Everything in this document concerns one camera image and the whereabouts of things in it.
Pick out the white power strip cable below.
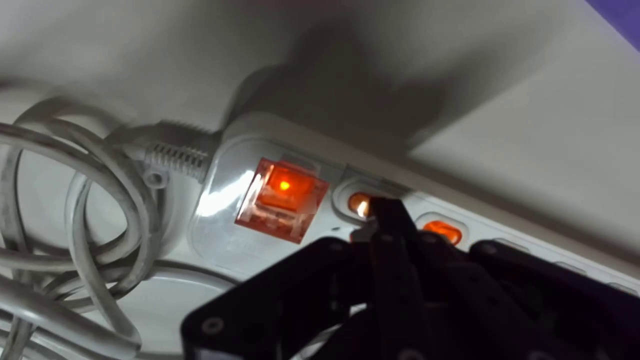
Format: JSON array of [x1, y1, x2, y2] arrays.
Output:
[[0, 98, 225, 360]]

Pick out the white power strip orange switches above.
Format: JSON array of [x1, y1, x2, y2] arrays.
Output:
[[188, 110, 640, 299]]

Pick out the purple mat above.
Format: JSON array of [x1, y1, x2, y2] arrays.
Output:
[[585, 0, 640, 53]]

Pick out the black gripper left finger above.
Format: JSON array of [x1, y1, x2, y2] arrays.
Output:
[[181, 198, 405, 360]]

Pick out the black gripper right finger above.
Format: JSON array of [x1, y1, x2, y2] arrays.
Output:
[[390, 198, 640, 360]]

